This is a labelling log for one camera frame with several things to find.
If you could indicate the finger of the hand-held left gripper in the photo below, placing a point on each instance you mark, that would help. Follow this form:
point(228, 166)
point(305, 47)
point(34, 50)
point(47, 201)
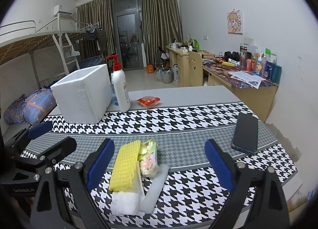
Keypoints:
point(41, 129)
point(59, 149)

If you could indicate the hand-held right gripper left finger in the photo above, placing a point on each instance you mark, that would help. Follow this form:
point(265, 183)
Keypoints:
point(99, 167)

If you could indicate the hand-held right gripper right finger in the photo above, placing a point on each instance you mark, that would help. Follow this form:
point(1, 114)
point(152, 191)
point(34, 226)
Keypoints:
point(219, 167)

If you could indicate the yellow sponge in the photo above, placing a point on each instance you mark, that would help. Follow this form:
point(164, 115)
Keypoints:
point(125, 167)

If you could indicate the white tissue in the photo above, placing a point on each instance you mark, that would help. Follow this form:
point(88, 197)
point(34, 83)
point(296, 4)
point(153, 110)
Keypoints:
point(124, 203)

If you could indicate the white foam box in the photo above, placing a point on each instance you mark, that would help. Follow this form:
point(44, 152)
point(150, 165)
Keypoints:
point(79, 100)

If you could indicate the floral tissue pack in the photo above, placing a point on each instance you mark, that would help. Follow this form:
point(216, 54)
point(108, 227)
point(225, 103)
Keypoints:
point(148, 159)

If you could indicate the white foam strip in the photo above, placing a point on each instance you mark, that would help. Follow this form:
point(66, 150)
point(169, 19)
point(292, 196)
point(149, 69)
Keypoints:
point(155, 189)

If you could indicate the blue plaid quilt bundle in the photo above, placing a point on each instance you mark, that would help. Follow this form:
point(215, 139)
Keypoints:
point(32, 107)

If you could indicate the black phone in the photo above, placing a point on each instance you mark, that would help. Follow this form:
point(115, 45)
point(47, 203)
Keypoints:
point(245, 133)

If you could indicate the houndstooth table mat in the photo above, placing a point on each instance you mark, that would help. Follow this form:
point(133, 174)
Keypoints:
point(188, 124)

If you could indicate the wooden desk with printed cover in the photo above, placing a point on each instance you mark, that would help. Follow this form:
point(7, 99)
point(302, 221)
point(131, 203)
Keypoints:
point(248, 100)

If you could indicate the white bed ladder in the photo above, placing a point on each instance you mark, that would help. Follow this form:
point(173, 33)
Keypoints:
point(65, 53)

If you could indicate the red snack packet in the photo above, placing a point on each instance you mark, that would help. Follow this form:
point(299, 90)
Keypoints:
point(149, 101)

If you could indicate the white pump lotion bottle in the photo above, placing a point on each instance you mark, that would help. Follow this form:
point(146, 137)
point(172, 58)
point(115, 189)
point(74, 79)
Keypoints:
point(120, 87)

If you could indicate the blue bedding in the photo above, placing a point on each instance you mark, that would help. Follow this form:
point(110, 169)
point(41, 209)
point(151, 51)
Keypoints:
point(92, 62)

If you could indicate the printed papers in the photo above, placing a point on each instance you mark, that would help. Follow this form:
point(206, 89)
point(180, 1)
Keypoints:
point(247, 78)

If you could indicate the wooden smiley chair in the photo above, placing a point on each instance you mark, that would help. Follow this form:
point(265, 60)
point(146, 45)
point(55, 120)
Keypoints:
point(195, 70)

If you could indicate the yellow tube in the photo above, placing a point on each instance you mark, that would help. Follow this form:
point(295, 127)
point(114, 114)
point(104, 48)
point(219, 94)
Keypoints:
point(228, 64)

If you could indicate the white carton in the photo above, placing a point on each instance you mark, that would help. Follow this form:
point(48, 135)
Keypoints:
point(176, 72)

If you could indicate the grey bucket with bags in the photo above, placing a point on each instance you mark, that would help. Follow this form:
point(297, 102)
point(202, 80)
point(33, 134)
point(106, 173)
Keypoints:
point(164, 76)

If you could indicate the cluster of toiletry bottles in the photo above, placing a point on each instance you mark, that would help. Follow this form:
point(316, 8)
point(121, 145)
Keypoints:
point(260, 66)

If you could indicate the hanging dark clothes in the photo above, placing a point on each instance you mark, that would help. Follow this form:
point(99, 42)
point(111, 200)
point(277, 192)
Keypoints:
point(95, 35)

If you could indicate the orange floor item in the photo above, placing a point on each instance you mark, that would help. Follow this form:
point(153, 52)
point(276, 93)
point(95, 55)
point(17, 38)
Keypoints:
point(149, 69)

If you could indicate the black headphones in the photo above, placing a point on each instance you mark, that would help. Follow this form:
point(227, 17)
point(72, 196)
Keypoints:
point(231, 56)

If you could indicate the small wooden desk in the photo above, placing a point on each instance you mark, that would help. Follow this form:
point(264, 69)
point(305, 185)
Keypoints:
point(174, 65)

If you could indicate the brown curtain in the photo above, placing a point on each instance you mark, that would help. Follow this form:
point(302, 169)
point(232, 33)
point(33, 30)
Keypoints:
point(93, 20)
point(161, 20)

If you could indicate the white air conditioner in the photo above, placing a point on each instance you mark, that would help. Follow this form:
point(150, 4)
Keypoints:
point(62, 10)

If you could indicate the green plastic object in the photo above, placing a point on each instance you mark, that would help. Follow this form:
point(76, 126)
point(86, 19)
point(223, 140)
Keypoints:
point(196, 44)

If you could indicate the glass balcony door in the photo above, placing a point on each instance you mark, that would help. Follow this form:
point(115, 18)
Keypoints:
point(128, 33)

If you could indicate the white bunk bed frame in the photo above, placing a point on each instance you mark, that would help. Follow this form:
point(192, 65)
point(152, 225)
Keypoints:
point(37, 40)

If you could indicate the white wall socket pair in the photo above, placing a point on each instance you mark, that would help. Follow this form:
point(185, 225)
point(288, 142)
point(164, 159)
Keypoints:
point(248, 41)

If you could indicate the cartoon wall poster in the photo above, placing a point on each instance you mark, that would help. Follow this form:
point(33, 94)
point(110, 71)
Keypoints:
point(234, 21)

